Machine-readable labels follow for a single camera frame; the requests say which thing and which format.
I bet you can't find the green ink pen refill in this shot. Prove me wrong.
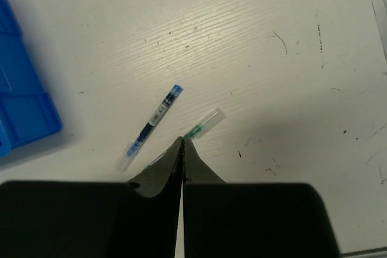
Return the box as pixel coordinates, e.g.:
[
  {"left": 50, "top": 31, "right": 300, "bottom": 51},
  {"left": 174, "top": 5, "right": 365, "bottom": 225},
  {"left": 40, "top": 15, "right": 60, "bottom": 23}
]
[{"left": 145, "top": 107, "right": 226, "bottom": 170}]

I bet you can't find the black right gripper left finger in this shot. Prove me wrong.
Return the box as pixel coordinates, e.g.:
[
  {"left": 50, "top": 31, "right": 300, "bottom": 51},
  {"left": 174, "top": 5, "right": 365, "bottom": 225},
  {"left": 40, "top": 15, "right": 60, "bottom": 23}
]
[{"left": 1, "top": 138, "right": 183, "bottom": 257}]

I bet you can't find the blue ink pen refill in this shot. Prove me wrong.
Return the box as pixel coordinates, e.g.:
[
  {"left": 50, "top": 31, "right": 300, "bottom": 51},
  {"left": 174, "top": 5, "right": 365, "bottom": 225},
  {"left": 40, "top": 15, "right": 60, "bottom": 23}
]
[{"left": 115, "top": 85, "right": 183, "bottom": 172}]

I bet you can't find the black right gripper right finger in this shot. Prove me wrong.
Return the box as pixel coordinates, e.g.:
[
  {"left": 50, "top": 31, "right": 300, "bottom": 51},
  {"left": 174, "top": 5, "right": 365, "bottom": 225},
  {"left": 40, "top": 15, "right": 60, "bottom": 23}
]
[{"left": 183, "top": 140, "right": 340, "bottom": 257}]

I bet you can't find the blue plastic divided tray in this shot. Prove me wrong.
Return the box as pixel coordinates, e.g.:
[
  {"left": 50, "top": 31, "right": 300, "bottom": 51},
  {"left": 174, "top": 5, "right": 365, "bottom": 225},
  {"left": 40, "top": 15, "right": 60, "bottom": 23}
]
[{"left": 1, "top": 0, "right": 62, "bottom": 157}]

